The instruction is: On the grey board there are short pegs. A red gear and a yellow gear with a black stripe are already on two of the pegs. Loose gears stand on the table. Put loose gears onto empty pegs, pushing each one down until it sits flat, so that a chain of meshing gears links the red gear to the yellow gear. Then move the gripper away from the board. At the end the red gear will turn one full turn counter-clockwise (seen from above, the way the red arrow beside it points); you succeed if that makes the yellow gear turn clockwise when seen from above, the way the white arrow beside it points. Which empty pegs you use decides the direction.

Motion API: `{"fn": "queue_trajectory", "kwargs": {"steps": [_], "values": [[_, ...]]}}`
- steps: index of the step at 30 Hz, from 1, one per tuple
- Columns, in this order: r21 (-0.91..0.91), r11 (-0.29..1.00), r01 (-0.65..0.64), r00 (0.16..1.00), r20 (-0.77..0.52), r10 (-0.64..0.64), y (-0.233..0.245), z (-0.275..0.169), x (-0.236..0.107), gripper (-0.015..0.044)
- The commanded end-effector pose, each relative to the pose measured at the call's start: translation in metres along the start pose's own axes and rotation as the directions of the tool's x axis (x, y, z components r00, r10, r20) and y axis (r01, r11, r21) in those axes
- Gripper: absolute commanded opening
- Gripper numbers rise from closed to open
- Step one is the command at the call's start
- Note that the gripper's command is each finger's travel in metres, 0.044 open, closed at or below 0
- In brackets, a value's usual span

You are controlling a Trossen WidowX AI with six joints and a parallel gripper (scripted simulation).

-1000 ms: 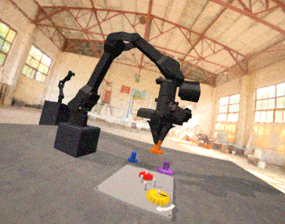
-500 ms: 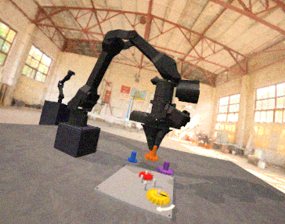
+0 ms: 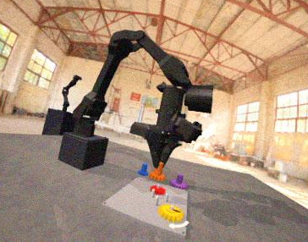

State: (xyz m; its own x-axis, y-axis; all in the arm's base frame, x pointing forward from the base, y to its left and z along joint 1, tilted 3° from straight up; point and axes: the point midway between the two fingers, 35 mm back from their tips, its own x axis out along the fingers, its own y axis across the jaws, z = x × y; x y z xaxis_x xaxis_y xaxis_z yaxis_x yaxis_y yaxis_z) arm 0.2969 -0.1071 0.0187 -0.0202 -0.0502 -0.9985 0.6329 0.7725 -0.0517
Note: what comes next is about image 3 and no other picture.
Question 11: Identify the red gear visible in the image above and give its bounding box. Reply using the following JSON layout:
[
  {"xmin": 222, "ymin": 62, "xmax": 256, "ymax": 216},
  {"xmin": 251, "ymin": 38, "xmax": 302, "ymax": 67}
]
[{"xmin": 150, "ymin": 185, "xmax": 165, "ymax": 195}]

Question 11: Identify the white curved arrow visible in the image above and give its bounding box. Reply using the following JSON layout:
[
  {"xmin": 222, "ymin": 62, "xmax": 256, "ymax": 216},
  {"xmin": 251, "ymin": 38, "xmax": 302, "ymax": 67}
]
[{"xmin": 169, "ymin": 221, "xmax": 189, "ymax": 229}]

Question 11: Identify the blue gear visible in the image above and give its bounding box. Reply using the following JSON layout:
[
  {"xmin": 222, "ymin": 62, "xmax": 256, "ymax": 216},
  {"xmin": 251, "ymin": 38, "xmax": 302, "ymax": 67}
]
[{"xmin": 138, "ymin": 163, "xmax": 148, "ymax": 176}]

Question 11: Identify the orange gear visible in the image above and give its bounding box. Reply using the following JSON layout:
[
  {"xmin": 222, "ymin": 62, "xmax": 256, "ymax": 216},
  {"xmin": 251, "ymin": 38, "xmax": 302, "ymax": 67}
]
[{"xmin": 149, "ymin": 162, "xmax": 165, "ymax": 181}]

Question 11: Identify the purple gear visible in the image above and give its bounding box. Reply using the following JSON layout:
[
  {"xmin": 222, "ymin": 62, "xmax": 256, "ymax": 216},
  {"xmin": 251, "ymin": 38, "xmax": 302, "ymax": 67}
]
[{"xmin": 169, "ymin": 174, "xmax": 188, "ymax": 190}]

